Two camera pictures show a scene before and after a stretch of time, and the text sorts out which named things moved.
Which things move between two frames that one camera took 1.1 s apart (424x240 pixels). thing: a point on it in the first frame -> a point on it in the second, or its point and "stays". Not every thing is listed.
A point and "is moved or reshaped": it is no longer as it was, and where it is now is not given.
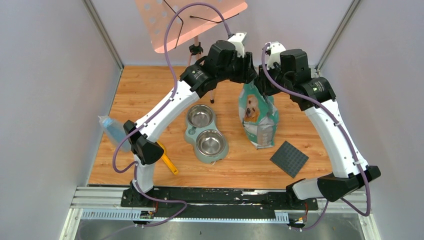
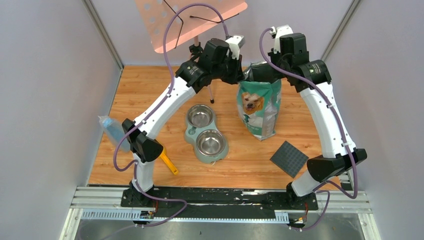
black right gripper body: x=268 y=87 -> x=279 y=61
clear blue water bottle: x=116 y=132 stays
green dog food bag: x=260 y=123 is moved or reshaped
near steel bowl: x=210 y=143 stays
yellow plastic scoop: x=167 y=160 stays
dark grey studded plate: x=289 y=159 stays
